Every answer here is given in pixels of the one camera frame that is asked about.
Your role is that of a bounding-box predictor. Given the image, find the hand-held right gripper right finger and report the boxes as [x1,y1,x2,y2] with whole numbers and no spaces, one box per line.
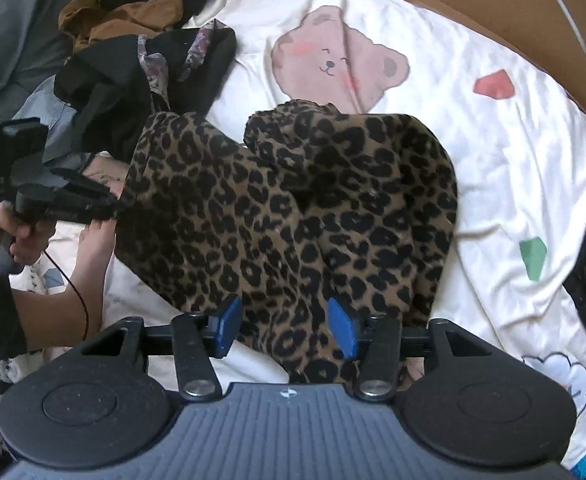
[325,297,498,403]

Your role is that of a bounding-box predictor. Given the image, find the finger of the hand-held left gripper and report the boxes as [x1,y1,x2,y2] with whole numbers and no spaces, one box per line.
[52,167,111,201]
[47,198,125,223]

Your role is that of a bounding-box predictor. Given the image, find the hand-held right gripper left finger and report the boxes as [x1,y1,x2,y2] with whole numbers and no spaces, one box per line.
[76,294,244,403]

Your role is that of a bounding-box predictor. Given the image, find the leopard print pants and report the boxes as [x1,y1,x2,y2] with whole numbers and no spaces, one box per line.
[116,100,460,387]

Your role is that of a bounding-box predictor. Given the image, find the light blue denim garment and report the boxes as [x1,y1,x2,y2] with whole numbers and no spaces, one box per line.
[16,77,83,163]

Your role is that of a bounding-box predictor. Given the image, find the person's bare leg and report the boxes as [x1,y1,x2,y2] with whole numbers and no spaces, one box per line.
[12,219,120,357]

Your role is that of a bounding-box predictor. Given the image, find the black floral garment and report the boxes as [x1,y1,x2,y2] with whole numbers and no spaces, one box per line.
[53,19,239,162]

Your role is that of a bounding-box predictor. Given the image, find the grey cloth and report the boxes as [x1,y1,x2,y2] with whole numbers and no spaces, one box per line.
[0,0,105,161]

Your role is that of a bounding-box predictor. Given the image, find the brown garment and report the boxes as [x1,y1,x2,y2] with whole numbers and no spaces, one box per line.
[57,0,184,55]

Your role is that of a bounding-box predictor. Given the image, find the white bear print blanket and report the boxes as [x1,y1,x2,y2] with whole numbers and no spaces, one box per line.
[0,0,586,480]

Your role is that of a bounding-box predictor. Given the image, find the black cable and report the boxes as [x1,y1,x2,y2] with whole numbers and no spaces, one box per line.
[42,249,90,337]

